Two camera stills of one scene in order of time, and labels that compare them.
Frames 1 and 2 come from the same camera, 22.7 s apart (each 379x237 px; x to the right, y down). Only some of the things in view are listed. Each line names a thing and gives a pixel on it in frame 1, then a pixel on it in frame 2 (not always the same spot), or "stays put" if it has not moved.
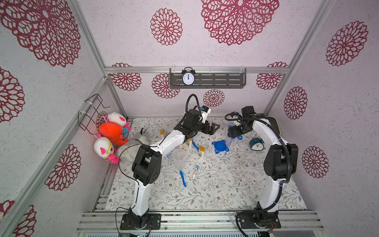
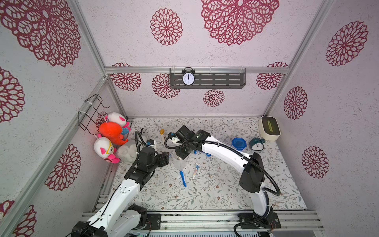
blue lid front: x=239 y=137 to x=239 y=143
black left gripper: x=212 y=130 to x=164 y=159
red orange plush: x=112 y=131 stays put
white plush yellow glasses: x=104 y=148 stays put
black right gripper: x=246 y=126 to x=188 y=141
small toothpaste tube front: x=197 y=168 stays put
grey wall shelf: x=222 y=78 stays put
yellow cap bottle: x=162 y=132 stays put
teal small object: x=256 y=143 stays put
